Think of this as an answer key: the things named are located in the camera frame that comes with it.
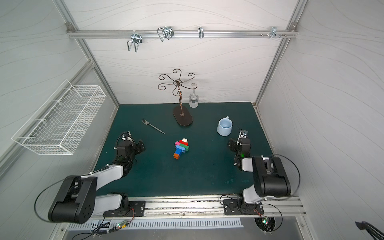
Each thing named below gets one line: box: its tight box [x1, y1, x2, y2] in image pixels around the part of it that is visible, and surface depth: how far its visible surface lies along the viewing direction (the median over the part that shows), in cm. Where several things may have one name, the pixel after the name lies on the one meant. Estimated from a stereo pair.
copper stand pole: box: [157, 68, 197, 117], surface depth 92 cm
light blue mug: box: [217, 116, 233, 136], surface depth 103 cm
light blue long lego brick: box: [175, 145, 186, 153], surface depth 95 cm
